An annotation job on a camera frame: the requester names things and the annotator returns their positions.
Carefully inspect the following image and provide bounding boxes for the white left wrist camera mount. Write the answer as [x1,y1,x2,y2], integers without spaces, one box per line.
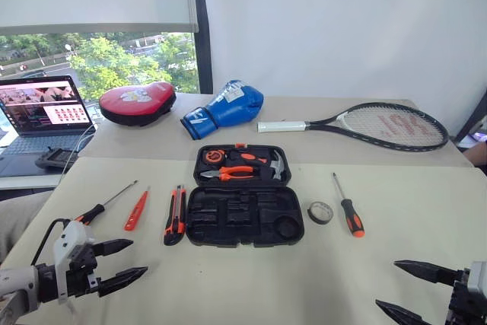
[52,220,96,305]

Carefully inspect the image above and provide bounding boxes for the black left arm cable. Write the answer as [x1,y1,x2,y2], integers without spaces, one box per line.
[30,218,72,267]

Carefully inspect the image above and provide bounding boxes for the black tennis racket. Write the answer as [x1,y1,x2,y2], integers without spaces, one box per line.
[256,101,450,152]

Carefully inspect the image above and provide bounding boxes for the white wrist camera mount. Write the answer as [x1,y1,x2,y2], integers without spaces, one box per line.
[52,220,96,305]
[466,261,487,296]

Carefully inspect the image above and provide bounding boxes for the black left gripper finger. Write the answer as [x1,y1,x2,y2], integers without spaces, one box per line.
[98,266,149,299]
[93,238,135,258]

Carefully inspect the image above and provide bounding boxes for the black metal stand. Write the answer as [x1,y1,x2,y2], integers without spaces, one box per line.
[455,88,487,144]

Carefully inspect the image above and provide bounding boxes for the blue boxing glove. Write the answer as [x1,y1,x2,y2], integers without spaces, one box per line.
[180,79,265,142]

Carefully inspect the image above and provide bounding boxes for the grey open laptop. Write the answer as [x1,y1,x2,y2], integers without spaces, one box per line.
[0,75,98,179]

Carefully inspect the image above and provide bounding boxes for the red black punch pad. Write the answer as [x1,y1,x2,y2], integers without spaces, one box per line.
[98,81,177,127]

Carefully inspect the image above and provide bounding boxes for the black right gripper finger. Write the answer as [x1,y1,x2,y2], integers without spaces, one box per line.
[393,260,463,286]
[375,299,433,325]

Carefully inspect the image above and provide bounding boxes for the black tool case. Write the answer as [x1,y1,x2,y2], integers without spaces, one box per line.
[185,143,306,249]

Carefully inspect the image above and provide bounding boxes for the grey fabric seat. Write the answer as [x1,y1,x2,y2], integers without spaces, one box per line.
[0,190,53,263]

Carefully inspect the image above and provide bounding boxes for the large beige table cloth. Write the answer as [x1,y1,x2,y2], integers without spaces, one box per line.
[0,155,487,325]

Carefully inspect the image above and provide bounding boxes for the short orange black screwdriver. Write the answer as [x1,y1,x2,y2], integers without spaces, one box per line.
[228,151,269,168]

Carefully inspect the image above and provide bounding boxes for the thick handled Phillips screwdriver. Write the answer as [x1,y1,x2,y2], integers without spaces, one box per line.
[331,172,366,238]

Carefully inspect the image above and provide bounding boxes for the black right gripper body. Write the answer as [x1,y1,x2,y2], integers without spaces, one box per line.
[447,268,487,325]

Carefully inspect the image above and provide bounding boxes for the white side desk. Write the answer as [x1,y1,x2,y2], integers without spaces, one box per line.
[0,172,62,192]

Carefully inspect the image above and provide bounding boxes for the thin white cable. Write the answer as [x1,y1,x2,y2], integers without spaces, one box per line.
[56,123,97,189]

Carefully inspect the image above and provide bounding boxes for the orange black tape measure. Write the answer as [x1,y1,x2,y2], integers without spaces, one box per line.
[202,148,227,164]

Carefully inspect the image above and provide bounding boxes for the steel claw hammer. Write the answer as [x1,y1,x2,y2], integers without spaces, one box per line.
[260,149,287,182]

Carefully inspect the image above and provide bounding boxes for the black handheld controller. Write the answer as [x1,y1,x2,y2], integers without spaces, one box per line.
[34,146,79,171]

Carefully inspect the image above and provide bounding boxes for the orange black utility knife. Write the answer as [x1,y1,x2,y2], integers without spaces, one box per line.
[164,184,187,247]

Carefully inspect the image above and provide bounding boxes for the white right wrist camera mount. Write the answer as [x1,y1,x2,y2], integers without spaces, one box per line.
[466,261,487,296]

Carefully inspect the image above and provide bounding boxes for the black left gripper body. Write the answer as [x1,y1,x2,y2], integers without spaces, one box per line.
[66,243,102,298]

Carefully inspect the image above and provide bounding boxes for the long shaft screwdriver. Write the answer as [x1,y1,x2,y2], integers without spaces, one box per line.
[75,179,139,226]

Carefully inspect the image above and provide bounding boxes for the narrow beige table cloth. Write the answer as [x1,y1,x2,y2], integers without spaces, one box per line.
[78,91,475,168]

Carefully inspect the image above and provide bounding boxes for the orange tester pen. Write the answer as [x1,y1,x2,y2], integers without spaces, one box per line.
[123,186,151,232]

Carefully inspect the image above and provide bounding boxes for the orange handled pliers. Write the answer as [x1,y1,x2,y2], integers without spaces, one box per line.
[200,165,256,183]

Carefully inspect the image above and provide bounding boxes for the black window frame post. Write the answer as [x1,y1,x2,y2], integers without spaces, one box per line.
[191,0,215,95]

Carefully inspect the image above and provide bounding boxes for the black electrical tape roll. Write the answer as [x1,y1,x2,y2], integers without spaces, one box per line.
[307,200,335,226]

